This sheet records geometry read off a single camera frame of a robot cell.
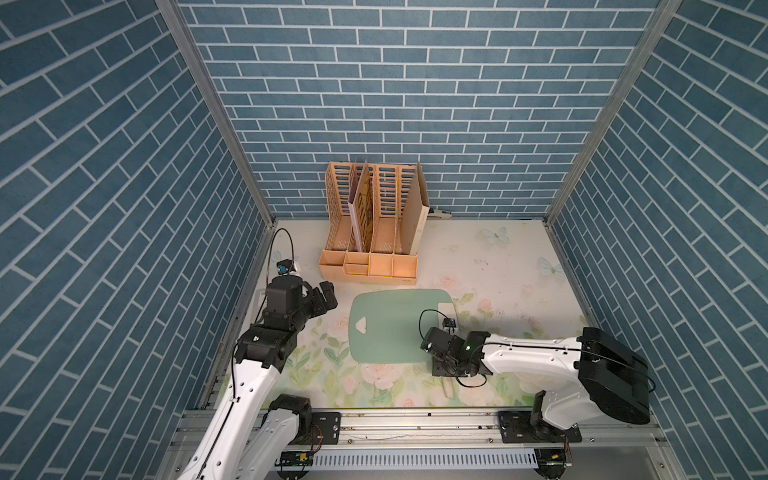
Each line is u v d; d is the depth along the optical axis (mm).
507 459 707
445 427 747
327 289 680
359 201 893
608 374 431
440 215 1232
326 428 737
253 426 456
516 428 733
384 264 1021
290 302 578
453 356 637
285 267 642
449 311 966
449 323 785
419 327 677
